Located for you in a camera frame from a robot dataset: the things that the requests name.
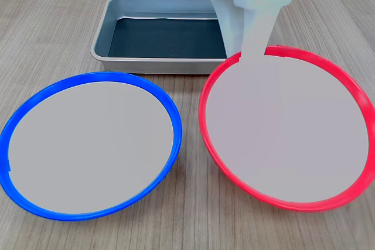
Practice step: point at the red-rimmed white plate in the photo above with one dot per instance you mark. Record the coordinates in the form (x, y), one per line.
(287, 133)

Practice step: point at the black tray mat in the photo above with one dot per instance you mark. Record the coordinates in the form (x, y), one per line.
(164, 39)

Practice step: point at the steel tray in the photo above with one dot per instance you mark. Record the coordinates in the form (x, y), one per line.
(123, 7)

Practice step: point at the blue-rimmed white plate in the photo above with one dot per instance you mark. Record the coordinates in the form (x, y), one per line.
(90, 147)

